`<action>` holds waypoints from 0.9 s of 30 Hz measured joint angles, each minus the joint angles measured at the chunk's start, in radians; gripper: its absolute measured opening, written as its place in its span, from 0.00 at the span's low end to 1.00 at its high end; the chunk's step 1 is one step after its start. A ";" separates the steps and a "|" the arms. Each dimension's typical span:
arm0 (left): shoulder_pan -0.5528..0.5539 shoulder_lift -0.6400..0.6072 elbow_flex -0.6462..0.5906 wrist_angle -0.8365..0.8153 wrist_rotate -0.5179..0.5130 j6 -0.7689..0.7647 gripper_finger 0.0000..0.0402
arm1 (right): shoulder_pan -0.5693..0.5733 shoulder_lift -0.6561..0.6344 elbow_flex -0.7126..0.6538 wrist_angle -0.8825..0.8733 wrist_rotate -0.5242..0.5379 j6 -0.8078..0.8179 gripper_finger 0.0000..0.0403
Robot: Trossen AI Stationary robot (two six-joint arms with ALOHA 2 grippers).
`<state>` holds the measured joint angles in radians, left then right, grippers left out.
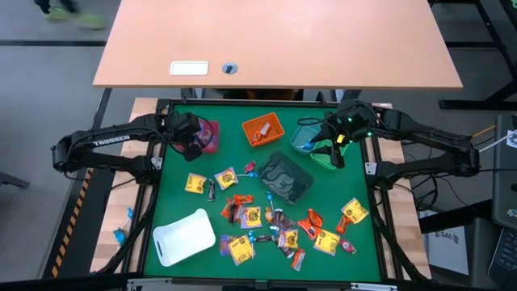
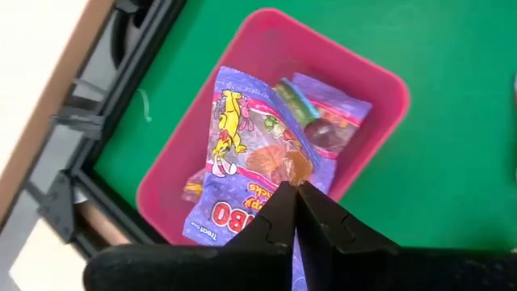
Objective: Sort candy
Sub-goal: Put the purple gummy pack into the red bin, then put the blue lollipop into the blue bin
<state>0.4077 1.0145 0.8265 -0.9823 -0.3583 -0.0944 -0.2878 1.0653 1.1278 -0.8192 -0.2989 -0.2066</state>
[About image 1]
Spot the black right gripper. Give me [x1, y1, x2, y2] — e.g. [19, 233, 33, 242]
[309, 99, 379, 170]

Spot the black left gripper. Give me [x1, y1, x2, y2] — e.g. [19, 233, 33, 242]
[163, 112, 204, 162]

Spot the yellow purple sour candy packet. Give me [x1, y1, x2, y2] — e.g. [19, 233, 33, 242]
[213, 166, 240, 192]
[240, 205, 263, 230]

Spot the green plastic basket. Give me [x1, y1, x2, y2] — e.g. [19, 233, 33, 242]
[309, 141, 351, 171]

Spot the red plastic basket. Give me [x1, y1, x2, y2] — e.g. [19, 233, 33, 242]
[173, 119, 221, 155]

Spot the teal plastic bin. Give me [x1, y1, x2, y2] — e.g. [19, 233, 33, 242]
[289, 124, 324, 156]

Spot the clear grey plastic bin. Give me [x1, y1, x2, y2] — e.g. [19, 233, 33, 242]
[257, 150, 315, 206]

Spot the orange plastic basket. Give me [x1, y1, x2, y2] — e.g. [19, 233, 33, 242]
[242, 112, 286, 148]

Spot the white plastic bin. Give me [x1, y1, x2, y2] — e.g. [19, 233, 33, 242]
[152, 208, 217, 268]

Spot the white rectangular desk plate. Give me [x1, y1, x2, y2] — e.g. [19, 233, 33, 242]
[169, 60, 210, 77]

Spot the dark brown chocolate packet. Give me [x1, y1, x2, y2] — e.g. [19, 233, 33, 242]
[271, 209, 297, 231]

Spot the black ramp with hazard stripes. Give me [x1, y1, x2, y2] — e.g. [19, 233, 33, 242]
[42, 161, 118, 280]

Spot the tan wooden desk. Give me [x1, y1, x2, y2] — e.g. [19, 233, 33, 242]
[92, 0, 464, 91]

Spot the green table mat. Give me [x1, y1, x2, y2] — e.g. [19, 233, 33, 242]
[143, 103, 383, 283]

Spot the person's foot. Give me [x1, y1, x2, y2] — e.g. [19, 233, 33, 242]
[42, 6, 76, 23]
[74, 11, 107, 32]

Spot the black computer case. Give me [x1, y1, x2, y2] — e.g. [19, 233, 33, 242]
[491, 114, 517, 231]

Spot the black furniture leg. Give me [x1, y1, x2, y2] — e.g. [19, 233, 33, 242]
[0, 171, 32, 190]

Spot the black table frame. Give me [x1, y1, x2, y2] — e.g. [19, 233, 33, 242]
[120, 98, 405, 291]

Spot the silver frame bracket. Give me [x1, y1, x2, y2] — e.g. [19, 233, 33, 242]
[127, 277, 162, 291]
[350, 281, 399, 291]

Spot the black desk frame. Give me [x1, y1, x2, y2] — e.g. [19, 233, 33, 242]
[428, 0, 517, 111]

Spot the yellow cable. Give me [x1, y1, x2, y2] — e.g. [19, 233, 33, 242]
[470, 124, 497, 141]

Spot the white cable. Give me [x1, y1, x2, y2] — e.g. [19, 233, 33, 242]
[478, 133, 511, 154]

